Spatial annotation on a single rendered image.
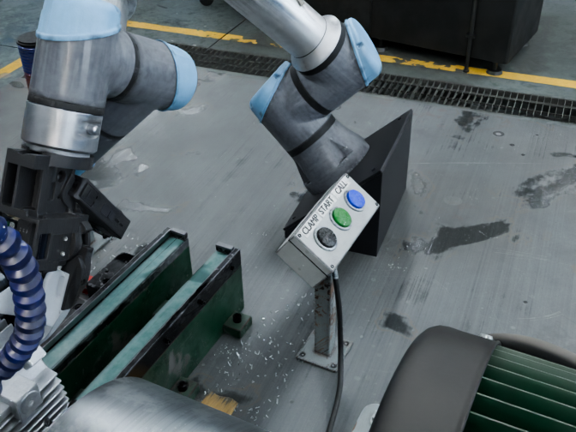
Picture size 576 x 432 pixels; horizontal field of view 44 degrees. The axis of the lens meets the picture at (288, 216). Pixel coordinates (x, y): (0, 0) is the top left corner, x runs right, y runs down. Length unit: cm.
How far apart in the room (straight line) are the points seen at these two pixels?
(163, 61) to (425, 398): 54
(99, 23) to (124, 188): 88
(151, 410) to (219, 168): 104
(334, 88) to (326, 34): 10
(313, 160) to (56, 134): 73
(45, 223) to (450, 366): 46
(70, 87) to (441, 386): 49
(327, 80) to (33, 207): 70
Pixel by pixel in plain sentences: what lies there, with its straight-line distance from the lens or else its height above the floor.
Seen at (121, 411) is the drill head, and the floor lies 116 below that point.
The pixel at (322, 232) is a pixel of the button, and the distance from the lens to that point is 92.
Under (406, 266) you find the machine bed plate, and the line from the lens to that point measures 132.
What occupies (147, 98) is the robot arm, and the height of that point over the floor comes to 129.
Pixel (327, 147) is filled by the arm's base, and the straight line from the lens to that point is 135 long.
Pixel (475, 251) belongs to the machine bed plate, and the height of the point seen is 80.
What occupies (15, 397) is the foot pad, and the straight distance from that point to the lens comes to 78.
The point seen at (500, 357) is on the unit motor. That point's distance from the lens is 38.
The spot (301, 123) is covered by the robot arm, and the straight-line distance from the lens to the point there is 134.
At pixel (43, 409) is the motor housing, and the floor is 103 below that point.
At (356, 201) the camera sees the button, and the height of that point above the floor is 107.
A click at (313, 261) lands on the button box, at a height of 105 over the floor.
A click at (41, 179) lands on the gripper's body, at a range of 72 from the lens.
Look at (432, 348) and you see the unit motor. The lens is 37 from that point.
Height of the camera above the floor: 162
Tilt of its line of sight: 35 degrees down
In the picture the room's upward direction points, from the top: 1 degrees counter-clockwise
